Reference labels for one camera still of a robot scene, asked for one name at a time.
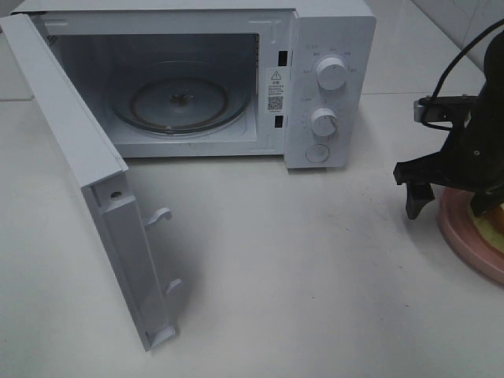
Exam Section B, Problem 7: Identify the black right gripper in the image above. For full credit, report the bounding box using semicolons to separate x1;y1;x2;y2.
394;81;504;219

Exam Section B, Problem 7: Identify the pink round plate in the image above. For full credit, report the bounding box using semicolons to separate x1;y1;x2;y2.
438;188;503;284

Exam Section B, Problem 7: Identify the toast sandwich with filling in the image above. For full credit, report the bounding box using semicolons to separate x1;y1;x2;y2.
471;204;504;254

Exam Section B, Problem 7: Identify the round white door release button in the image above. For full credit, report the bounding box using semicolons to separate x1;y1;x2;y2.
306;144;330;163

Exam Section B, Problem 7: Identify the white microwave door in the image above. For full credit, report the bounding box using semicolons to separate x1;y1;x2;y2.
1;13;176;350

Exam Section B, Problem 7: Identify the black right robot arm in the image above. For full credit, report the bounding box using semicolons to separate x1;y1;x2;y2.
393;34;503;220

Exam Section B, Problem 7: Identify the lower white timer knob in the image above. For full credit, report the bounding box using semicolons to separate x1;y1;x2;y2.
309;108;338;137

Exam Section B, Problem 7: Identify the upper white power knob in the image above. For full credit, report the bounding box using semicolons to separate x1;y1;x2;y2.
316;55;349;91

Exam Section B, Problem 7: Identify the white microwave oven body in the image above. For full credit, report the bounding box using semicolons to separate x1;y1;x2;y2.
9;1;376;169

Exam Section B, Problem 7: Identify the white warning label sticker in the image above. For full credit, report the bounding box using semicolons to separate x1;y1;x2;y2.
265;66;289;113

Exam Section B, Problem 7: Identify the glass microwave turntable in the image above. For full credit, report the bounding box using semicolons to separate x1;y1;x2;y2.
110;76;250;135

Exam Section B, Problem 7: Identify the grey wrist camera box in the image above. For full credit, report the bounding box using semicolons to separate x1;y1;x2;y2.
413;95;477;124

